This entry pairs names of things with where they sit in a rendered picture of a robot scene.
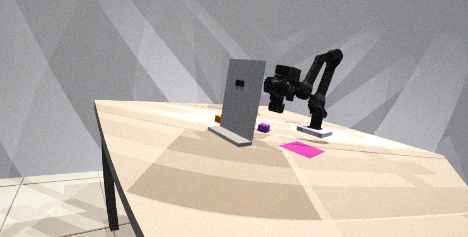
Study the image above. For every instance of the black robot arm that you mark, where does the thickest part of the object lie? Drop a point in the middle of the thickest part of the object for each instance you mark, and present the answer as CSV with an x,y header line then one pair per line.
x,y
303,90

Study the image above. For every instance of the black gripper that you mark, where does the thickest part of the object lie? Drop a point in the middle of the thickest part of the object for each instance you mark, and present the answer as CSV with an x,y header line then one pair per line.
x,y
282,88

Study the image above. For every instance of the grey panel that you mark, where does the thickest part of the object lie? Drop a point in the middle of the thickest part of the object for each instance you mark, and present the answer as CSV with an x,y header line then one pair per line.
x,y
241,102

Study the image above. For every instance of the purple rectangular block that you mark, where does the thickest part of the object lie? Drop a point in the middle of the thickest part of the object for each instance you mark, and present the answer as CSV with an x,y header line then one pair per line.
x,y
263,128

